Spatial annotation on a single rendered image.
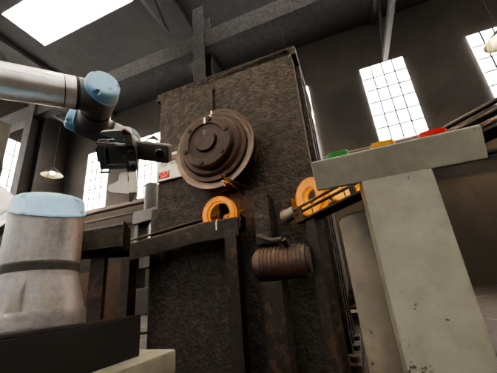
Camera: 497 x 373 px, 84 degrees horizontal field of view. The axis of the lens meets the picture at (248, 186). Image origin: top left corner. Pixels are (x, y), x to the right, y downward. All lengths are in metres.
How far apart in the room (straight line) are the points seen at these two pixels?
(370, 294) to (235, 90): 1.50
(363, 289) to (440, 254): 0.19
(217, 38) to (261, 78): 4.45
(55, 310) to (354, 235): 0.53
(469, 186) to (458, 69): 3.12
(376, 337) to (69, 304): 0.52
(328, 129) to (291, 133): 6.76
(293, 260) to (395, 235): 0.63
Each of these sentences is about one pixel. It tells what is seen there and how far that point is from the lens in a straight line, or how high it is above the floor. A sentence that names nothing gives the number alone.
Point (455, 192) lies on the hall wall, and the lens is 7.84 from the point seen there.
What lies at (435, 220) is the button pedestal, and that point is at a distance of 0.47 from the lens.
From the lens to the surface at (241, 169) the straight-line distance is 1.38.
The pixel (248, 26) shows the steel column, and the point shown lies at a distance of 6.08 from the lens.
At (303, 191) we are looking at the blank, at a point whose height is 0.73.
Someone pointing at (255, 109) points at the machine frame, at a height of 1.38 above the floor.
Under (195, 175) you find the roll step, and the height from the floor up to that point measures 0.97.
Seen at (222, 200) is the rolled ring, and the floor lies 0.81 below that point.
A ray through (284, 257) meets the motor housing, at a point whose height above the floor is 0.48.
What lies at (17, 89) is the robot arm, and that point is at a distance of 0.75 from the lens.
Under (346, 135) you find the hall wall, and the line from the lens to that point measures 8.16.
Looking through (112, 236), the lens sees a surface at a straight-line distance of 1.55.
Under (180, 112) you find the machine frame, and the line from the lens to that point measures 1.98.
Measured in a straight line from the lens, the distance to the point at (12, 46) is 11.25.
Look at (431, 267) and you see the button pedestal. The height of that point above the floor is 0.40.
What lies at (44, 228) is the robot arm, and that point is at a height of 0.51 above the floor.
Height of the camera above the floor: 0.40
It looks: 20 degrees up
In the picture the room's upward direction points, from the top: 5 degrees counter-clockwise
